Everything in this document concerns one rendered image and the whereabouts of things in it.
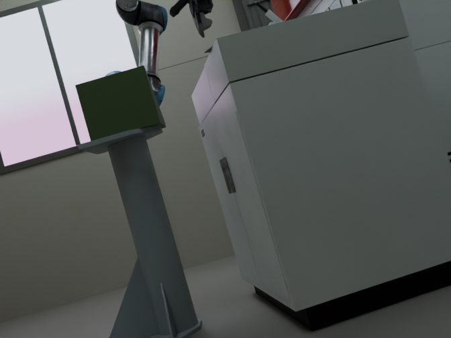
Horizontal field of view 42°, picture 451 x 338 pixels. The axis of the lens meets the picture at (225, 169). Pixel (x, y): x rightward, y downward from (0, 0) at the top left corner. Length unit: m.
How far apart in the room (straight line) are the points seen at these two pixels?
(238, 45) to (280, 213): 0.54
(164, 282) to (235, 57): 0.96
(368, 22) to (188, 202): 2.80
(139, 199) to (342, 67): 0.94
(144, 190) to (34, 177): 2.49
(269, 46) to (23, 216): 3.23
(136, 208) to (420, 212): 1.06
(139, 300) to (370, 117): 1.18
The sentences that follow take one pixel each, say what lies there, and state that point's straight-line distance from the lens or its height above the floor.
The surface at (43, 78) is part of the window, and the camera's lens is 4.81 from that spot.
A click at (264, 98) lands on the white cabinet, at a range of 1.88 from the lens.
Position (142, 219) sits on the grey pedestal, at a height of 0.48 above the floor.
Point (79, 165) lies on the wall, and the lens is 4.68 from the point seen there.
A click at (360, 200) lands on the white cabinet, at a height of 0.35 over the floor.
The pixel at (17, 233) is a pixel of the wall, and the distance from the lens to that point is 4.82.
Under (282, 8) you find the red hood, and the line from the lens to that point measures 3.06.
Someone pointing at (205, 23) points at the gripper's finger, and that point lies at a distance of 2.36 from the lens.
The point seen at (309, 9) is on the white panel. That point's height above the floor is 1.19.
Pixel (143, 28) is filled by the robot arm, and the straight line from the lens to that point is 2.79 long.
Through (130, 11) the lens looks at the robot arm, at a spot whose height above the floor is 1.38.
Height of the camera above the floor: 0.50
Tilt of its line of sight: 2 degrees up
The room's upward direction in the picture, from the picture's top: 16 degrees counter-clockwise
